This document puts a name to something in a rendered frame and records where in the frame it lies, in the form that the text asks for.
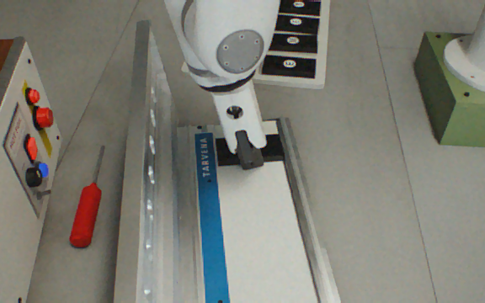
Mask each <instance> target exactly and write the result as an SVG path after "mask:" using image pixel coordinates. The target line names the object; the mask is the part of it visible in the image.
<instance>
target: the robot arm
mask: <svg viewBox="0 0 485 303"><path fill-rule="evenodd" d="M164 2H165V4H166V7H167V10H168V13H169V16H170V19H171V22H172V24H173V28H174V31H175V34H176V35H177V38H178V41H179V45H180V48H181V51H182V53H183V56H184V59H185V60H186V62H187V65H188V68H189V74H190V75H191V77H192V79H193V80H194V81H195V82H196V83H198V85H199V86H200V87H201V88H203V89H204V90H206V91H210V94H211V97H212V99H213V103H214V105H215V108H216V112H217V115H218V119H219V121H220V124H221V128H222V131H223V134H224V136H225V138H226V141H227V145H228V148H229V150H230V152H232V153H234V154H235V152H237V153H238V156H239V159H240V162H241V164H242V170H244V171H246V170H250V169H254V168H257V167H263V166H264V159H263V155H262V152H261V149H259V148H262V147H265V146H266V143H267V142H266V136H265V132H264V125H263V121H262V116H261V113H259V109H258V103H257V99H256V96H255V92H254V88H253V81H252V77H253V76H254V74H255V72H256V68H257V66H258V65H259V64H261V62H262V61H263V59H264V58H265V56H266V54H267V52H268V50H269V47H270V44H271V40H272V37H273V34H274V28H275V24H276V20H277V14H278V10H279V5H280V0H164ZM443 61H444V63H445V66H446V67H447V69H448V70H449V71H450V72H451V73H452V74H453V75H454V76H455V77H457V78H458V79H459V80H461V81H463V82H465V83H467V84H469V85H470V86H472V87H474V88H477V89H479V90H482V92H485V4H484V6H483V9H482V12H481V16H480V19H479V20H478V23H477V27H476V29H475V31H474V34H473V35H466V36H461V37H458V38H455V39H453V40H452V41H451V42H450V43H449V44H448V45H447V46H446V47H445V51H444V54H443Z"/></svg>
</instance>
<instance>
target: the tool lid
mask: <svg viewBox="0 0 485 303"><path fill-rule="evenodd" d="M178 124H179V120H178V114H177V111H176V108H175V105H174V101H173V96H172V94H171V90H170V87H169V84H168V79H167V75H166V72H165V69H164V65H163V60H162V57H160V54H159V51H158V48H157V43H156V39H155V36H154V33H153V30H152V25H151V21H150V19H148V20H143V21H138V22H137V26H136V35H135V46H134V56H133V67H132V78H131V98H130V108H129V119H128V130H127V140H126V151H125V172H124V182H123V194H122V204H121V214H120V234H119V246H118V256H117V267H116V277H115V297H114V303H184V284H183V266H182V239H181V237H180V225H179V219H181V207H180V169H179V137H178V129H177V125H178Z"/></svg>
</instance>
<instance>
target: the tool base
mask: <svg viewBox="0 0 485 303"><path fill-rule="evenodd" d="M280 123H281V126H282V130H283V133H284V136H285V138H286V143H287V146H288V150H289V153H290V159H291V162H292V167H293V170H294V174H295V177H296V182H297V186H298V189H299V194H300V196H301V202H302V206H303V210H304V213H305V217H306V223H307V226H308V230H309V233H311V236H312V243H313V246H314V250H315V254H316V256H317V262H318V267H319V270H320V273H321V276H322V282H323V286H324V290H325V293H326V296H327V300H328V303H341V300H340V297H339V294H338V288H337V285H336V282H335V279H334V278H333V273H332V269H331V267H330V262H329V260H328V255H327V251H326V248H325V245H324V242H323V238H322V233H321V229H320V226H319V223H318V220H317V214H316V211H315V208H314V204H313V201H312V196H311V193H309V188H308V186H307V182H306V177H305V174H304V171H303V168H302V164H301V159H300V155H299V152H298V149H297V146H296V140H295V137H294V134H293V130H292V127H291V124H290V119H289V118H280ZM197 126H198V125H197ZM197 126H192V125H185V126H184V127H177V129H178V137H179V169H180V207H181V219H179V225H180V237H181V239H182V266H183V284H184V303H204V297H203V282H202V268H201V254H200V227H199V212H198V199H197V184H196V171H195V144H194V134H195V133H200V132H212V131H215V128H214V125H201V126H202V128H201V129H197ZM282 162H283V167H284V170H285V173H286V177H287V180H288V184H289V188H290V195H291V198H292V202H293V205H294V209H295V213H296V220H297V224H298V227H299V231H300V234H301V241H302V245H303V249H304V253H305V256H306V262H307V267H308V270H309V274H311V277H312V284H313V288H314V292H315V296H316V299H317V303H319V299H318V296H317V289H316V285H315V282H314V278H313V275H312V269H311V264H309V261H308V257H307V254H306V248H305V244H304V239H303V235H302V232H301V226H300V222H299V219H298V214H297V211H296V205H295V201H294V198H293V194H292V191H291V186H290V180H289V177H288V173H287V170H286V166H285V162H284V158H283V161H282Z"/></svg>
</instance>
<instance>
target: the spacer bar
mask: <svg viewBox="0 0 485 303"><path fill-rule="evenodd" d="M263 125H264V132H265V135H267V134H278V131H277V128H276V124H275V121H267V122H263ZM214 128H215V138H223V137H225V136H224V134H223V131H222V128H221V126H220V125H215V126H214Z"/></svg>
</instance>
